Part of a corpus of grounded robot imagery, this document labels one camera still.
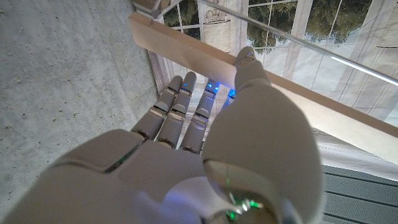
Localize wooden hanger with metal clips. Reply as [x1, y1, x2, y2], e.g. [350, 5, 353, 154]
[128, 0, 398, 166]

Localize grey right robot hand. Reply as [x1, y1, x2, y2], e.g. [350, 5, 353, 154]
[0, 45, 326, 224]

